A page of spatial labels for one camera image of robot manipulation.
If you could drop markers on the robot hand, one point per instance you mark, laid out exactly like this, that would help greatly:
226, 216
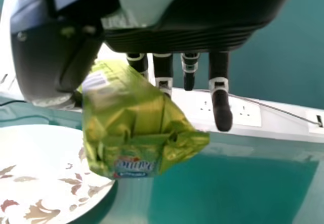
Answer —
177, 19

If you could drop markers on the yellow-green biscuit packet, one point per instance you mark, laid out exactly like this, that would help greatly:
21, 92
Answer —
131, 117

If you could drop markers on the plate with brown leaf pattern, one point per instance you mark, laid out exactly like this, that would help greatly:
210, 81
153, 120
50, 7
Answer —
38, 163

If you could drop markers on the white socket duct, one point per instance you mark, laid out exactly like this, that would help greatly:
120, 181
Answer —
278, 117

